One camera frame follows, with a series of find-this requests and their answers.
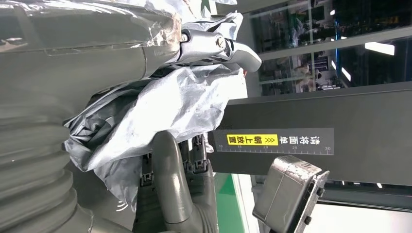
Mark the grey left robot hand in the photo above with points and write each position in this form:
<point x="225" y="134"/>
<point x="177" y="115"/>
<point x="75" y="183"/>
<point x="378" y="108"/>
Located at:
<point x="80" y="70"/>

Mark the grey parcel bag red print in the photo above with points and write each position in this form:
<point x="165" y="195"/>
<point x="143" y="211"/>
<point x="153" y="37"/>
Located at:
<point x="180" y="103"/>

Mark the green conveyor belt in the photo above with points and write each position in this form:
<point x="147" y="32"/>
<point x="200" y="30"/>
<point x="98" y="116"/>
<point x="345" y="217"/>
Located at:
<point x="228" y="205"/>

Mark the black inbound scanner machine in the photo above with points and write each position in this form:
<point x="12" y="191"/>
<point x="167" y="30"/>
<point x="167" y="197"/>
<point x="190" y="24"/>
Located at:
<point x="354" y="109"/>

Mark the black yellow ruler label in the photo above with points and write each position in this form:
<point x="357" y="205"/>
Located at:
<point x="289" y="141"/>

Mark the white ceiling strip light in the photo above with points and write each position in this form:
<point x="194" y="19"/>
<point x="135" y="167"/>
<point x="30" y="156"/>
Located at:
<point x="379" y="48"/>
<point x="346" y="74"/>

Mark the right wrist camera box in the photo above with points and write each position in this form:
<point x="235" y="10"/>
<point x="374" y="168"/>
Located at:
<point x="286" y="196"/>

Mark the dark window frame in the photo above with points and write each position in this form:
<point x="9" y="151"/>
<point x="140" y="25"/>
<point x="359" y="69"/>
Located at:
<point x="322" y="40"/>

